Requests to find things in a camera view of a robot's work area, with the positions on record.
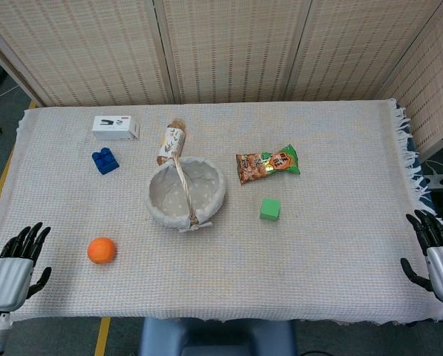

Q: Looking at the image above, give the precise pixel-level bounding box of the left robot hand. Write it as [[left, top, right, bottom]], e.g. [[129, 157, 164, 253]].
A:
[[0, 222, 53, 312]]

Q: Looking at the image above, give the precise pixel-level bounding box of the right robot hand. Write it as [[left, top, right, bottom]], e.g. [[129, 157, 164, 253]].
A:
[[400, 209, 443, 306]]

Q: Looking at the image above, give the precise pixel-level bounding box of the orange fruit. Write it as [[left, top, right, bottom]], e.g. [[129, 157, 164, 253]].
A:
[[87, 237, 117, 265]]

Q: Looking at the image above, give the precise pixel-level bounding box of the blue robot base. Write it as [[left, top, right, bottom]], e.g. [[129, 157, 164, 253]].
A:
[[139, 317, 297, 356]]

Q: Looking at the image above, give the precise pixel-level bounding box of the grey fabric basket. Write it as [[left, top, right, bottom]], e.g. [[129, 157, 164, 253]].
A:
[[144, 156, 226, 234]]

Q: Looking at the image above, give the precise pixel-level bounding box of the blue toy building block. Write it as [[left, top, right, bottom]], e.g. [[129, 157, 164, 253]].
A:
[[91, 147, 120, 175]]

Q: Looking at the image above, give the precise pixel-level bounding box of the green cube block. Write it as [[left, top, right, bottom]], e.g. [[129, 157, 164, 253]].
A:
[[259, 197, 282, 223]]

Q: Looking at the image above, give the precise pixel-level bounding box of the white cardboard product box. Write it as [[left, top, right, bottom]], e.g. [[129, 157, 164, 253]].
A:
[[91, 115, 142, 142]]

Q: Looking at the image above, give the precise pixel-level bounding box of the white woven tablecloth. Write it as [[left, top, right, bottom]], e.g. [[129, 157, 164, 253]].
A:
[[0, 97, 443, 327]]

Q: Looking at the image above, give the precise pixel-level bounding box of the green orange snack packet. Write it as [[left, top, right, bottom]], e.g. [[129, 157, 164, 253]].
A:
[[235, 143, 301, 186]]

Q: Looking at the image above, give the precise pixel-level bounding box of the woven folding screen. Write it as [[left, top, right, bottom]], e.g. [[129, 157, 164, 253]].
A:
[[0, 0, 443, 162]]

